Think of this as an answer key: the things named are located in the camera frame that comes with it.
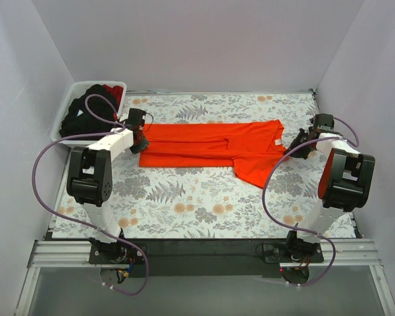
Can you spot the orange t shirt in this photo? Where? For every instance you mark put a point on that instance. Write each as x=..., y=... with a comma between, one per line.
x=252, y=149

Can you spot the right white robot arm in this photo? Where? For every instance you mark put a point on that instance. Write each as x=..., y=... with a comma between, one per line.
x=345, y=182

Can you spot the red t shirt in basket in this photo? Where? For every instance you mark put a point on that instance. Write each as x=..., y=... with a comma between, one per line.
x=116, y=92

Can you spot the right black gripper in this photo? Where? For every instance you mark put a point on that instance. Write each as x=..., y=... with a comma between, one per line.
x=301, y=145

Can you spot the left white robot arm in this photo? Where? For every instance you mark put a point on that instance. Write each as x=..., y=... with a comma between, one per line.
x=90, y=175

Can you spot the floral patterned table mat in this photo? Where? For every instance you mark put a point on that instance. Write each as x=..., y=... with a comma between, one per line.
x=213, y=202

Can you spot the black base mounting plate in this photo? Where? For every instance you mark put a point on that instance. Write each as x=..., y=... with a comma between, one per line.
x=201, y=257

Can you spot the white plastic laundry basket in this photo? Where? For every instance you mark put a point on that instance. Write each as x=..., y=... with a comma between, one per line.
x=78, y=89

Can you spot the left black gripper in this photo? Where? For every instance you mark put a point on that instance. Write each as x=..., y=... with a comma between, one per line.
x=141, y=143

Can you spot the aluminium frame rail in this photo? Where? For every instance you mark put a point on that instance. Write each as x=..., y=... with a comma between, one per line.
x=75, y=253

